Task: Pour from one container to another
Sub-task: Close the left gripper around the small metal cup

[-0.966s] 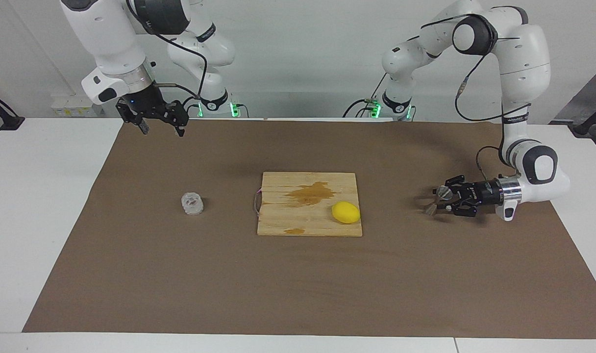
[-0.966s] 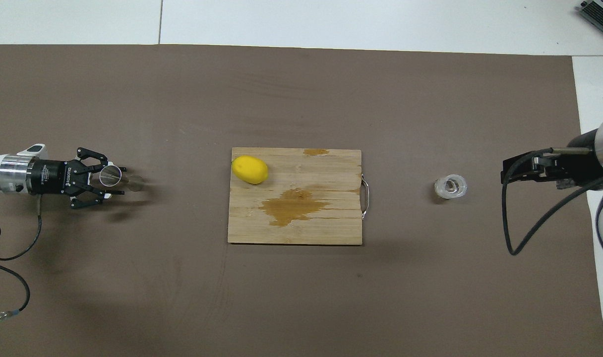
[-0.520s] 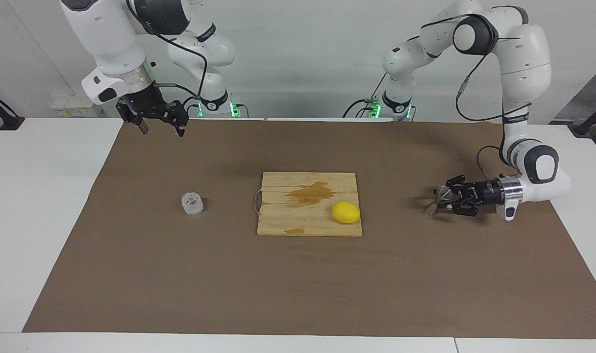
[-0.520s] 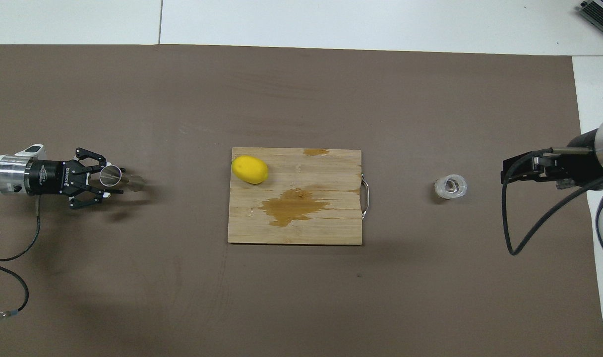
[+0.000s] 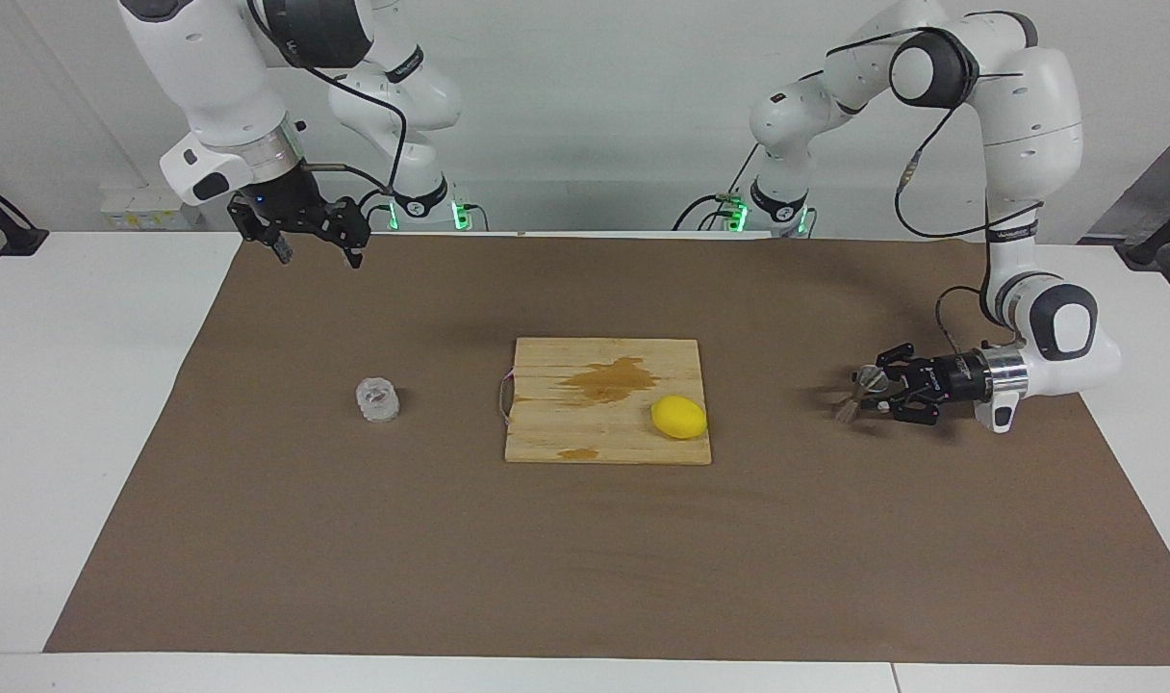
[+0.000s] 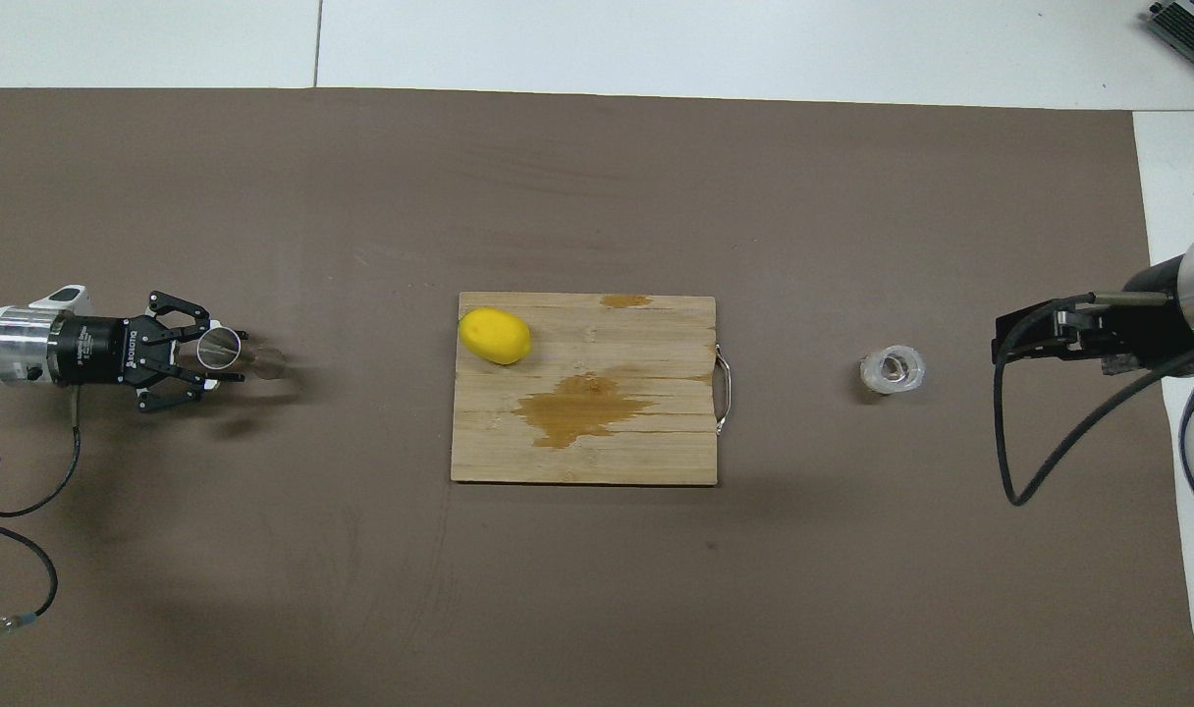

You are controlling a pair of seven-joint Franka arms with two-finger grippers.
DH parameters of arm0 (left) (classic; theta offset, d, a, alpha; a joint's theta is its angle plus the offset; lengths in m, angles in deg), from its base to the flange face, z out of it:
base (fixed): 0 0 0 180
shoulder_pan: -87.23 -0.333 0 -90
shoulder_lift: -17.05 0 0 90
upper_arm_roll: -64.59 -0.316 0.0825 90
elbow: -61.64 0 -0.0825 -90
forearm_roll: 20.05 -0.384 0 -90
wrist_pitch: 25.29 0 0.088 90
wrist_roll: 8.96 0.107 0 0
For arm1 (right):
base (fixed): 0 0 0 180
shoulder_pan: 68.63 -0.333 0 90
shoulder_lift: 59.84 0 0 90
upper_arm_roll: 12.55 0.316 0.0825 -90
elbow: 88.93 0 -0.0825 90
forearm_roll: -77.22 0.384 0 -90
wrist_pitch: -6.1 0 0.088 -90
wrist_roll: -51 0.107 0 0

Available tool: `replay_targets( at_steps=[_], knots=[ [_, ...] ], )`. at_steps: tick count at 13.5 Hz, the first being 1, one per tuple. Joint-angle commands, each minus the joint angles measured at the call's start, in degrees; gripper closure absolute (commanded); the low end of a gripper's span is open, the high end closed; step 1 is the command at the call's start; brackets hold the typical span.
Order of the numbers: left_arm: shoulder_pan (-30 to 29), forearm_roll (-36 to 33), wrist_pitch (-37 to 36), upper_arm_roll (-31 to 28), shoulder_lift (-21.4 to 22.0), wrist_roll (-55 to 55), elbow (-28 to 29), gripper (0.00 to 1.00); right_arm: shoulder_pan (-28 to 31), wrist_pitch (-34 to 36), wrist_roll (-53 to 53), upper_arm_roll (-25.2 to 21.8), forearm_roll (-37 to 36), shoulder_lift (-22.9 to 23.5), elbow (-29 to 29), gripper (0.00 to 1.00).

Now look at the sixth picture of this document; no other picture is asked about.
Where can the yellow lemon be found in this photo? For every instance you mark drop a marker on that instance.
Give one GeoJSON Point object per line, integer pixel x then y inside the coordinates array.
{"type": "Point", "coordinates": [495, 336]}

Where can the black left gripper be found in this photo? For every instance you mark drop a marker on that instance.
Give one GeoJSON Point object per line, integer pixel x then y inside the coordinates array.
{"type": "Point", "coordinates": [101, 351]}

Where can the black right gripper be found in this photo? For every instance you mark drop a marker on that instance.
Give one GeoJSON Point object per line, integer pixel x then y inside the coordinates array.
{"type": "Point", "coordinates": [1157, 324]}

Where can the steel double jigger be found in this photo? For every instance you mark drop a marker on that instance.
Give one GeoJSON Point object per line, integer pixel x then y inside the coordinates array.
{"type": "Point", "coordinates": [268, 361]}

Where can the brown table mat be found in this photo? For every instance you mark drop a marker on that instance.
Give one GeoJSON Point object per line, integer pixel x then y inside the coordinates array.
{"type": "Point", "coordinates": [656, 589]}

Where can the wooden cutting board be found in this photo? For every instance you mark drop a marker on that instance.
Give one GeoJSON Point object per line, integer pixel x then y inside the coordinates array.
{"type": "Point", "coordinates": [577, 452]}

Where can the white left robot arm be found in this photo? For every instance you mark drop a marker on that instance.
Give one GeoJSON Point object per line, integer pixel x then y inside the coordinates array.
{"type": "Point", "coordinates": [18, 344]}

